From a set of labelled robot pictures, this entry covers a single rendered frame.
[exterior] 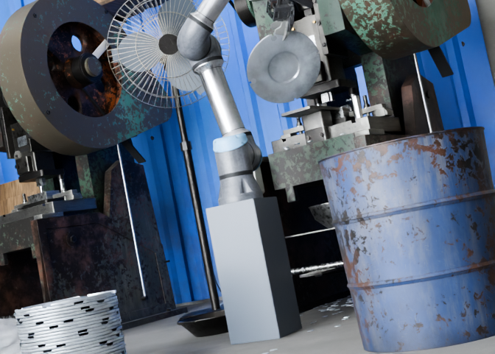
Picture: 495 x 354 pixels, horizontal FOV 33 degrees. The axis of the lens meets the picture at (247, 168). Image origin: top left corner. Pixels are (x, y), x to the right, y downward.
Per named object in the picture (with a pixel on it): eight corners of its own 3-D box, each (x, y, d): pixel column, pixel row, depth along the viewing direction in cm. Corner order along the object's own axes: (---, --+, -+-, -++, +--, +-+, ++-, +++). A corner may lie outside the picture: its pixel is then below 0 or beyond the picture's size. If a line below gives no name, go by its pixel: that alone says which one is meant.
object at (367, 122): (370, 130, 317) (367, 115, 318) (273, 155, 342) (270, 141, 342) (402, 131, 342) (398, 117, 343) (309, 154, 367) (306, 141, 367)
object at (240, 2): (261, 25, 349) (252, -26, 351) (239, 33, 356) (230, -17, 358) (289, 31, 368) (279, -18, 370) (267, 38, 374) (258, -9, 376)
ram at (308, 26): (327, 79, 329) (312, 7, 332) (295, 89, 338) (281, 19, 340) (346, 82, 344) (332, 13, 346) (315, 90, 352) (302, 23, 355)
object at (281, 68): (261, 115, 320) (261, 114, 321) (329, 85, 322) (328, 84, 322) (236, 49, 305) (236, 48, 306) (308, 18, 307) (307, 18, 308)
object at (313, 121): (317, 138, 313) (310, 104, 314) (286, 146, 321) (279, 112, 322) (347, 138, 334) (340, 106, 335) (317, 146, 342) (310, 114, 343)
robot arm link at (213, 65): (227, 178, 285) (173, 34, 292) (239, 179, 299) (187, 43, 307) (259, 165, 282) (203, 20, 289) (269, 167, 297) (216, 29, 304)
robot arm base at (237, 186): (251, 199, 267) (245, 168, 268) (211, 207, 274) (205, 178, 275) (271, 197, 281) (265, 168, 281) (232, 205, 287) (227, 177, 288)
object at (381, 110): (387, 114, 326) (381, 89, 327) (349, 124, 335) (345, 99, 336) (393, 115, 331) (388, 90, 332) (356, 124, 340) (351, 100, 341)
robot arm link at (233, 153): (213, 177, 274) (205, 136, 275) (225, 177, 287) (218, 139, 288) (248, 168, 271) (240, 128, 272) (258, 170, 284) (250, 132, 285)
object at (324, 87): (341, 91, 332) (338, 78, 332) (299, 104, 343) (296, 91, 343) (359, 93, 345) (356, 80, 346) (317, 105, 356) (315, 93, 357)
